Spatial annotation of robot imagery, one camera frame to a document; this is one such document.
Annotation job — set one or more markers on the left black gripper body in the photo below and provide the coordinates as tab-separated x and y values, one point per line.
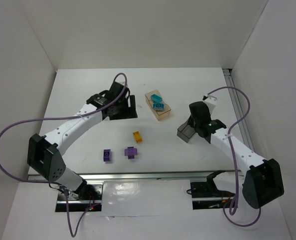
124	107

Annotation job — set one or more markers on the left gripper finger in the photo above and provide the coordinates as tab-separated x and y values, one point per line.
132	108
118	113

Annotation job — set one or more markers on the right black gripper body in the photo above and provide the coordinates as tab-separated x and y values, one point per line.
190	124

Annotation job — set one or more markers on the long teal lego brick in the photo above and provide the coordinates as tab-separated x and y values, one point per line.
158	107

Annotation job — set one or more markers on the curved teal lego brick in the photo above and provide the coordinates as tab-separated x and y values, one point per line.
156	98

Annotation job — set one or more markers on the yellow lego plate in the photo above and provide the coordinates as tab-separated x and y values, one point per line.
137	137

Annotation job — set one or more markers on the dark purple lego brick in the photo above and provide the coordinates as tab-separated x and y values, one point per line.
107	156

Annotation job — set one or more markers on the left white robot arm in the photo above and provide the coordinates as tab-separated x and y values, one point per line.
45	152

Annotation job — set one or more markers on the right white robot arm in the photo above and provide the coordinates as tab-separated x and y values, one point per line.
263	179

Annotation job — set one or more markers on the grey plastic container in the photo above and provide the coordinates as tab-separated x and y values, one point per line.
186	131

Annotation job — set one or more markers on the orange plastic container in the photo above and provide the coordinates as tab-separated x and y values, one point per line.
158	115

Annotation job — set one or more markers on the light purple lego piece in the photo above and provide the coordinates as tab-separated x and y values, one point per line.
130	152

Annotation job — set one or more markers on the aluminium rail right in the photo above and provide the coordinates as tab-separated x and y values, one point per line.
236	98

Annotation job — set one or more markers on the aluminium rail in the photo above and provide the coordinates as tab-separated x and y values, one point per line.
236	98
146	175

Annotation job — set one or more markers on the aluminium rail front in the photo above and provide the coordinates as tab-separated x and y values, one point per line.
146	175

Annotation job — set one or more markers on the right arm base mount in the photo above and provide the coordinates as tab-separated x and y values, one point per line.
206	196

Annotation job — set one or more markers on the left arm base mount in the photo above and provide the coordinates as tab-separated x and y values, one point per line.
91	198

